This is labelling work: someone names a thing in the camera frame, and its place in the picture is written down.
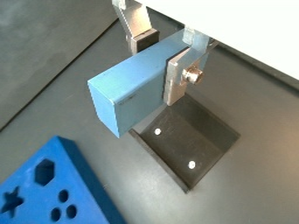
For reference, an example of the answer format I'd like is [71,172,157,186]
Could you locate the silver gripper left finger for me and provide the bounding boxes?
[112,0,160,54]

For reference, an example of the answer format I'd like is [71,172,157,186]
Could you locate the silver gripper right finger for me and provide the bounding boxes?
[163,26,219,106]

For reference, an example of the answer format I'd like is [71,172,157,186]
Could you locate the light blue rectangular block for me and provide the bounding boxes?
[88,31,187,137]

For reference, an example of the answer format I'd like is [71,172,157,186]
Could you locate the black curved fixture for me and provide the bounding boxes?
[128,95,239,193]

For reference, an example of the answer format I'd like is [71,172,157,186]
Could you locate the blue shape sorter board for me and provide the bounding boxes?
[0,136,127,224]

